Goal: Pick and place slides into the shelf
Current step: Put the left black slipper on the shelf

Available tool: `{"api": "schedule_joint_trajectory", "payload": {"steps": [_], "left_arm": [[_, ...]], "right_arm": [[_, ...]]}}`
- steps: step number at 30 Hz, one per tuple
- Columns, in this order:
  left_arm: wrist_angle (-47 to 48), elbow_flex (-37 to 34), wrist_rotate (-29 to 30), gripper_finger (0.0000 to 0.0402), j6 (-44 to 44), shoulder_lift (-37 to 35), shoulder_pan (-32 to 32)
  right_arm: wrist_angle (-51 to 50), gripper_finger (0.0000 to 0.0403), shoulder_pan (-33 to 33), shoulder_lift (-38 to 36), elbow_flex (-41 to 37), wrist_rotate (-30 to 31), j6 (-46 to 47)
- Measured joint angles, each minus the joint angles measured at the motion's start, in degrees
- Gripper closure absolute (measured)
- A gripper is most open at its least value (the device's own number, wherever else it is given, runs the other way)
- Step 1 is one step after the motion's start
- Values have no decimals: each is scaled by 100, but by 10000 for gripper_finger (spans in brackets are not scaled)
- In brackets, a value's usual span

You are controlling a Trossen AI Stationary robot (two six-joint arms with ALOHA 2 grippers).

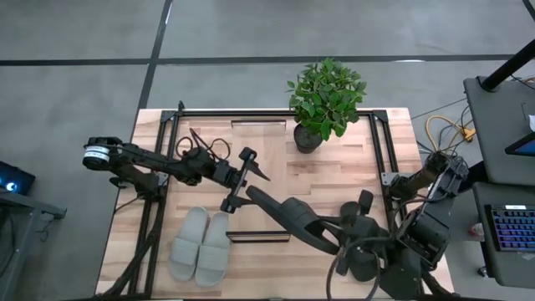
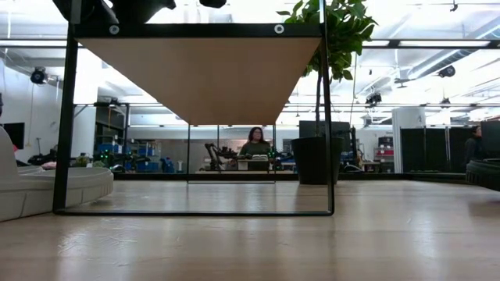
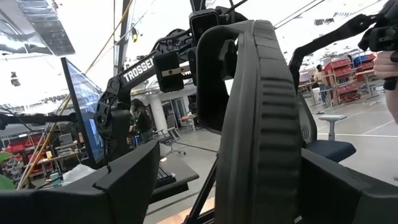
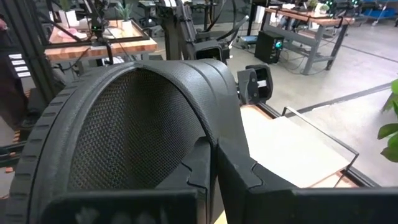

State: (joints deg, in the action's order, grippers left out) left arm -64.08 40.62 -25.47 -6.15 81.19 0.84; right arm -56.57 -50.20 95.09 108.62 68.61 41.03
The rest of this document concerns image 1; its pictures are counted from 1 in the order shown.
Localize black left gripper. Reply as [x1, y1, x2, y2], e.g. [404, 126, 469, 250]
[215, 146, 272, 214]

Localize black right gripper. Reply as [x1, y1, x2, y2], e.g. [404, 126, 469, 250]
[311, 189, 393, 255]

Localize black slide sandal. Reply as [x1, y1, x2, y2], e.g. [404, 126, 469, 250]
[245, 185, 340, 255]
[334, 241, 382, 283]

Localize wooden shelf black metal frame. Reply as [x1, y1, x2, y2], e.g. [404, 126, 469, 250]
[225, 119, 293, 244]

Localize grey slide sandal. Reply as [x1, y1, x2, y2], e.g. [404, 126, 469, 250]
[194, 211, 232, 288]
[168, 206, 209, 282]

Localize green potted plant black pot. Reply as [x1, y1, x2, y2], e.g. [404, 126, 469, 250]
[286, 57, 368, 155]

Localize red white bottle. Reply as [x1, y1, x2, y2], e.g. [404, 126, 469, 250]
[467, 222, 486, 242]

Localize backlit keyboard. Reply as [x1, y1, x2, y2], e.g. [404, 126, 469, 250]
[484, 203, 535, 253]

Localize grey desk with keyboard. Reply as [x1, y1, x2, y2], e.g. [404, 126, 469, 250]
[471, 181, 535, 289]

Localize grey desk with pole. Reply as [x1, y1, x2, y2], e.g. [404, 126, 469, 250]
[462, 75, 535, 187]

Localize tablet screen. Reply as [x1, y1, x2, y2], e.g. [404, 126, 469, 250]
[504, 131, 535, 158]

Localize grey metal stand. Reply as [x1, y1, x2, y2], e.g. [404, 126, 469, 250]
[0, 190, 68, 301]

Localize black box blue light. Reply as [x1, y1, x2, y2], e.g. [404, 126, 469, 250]
[0, 161, 37, 196]

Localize black pole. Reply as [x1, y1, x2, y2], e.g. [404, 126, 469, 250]
[479, 39, 535, 92]

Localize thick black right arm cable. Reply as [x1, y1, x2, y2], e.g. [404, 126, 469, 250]
[325, 237, 382, 301]

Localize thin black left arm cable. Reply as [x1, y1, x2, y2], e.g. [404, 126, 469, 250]
[175, 127, 232, 162]

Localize black aluminium table frame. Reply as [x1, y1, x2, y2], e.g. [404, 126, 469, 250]
[94, 99, 455, 301]

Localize yellow cable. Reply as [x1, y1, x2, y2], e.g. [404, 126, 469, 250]
[425, 115, 476, 152]

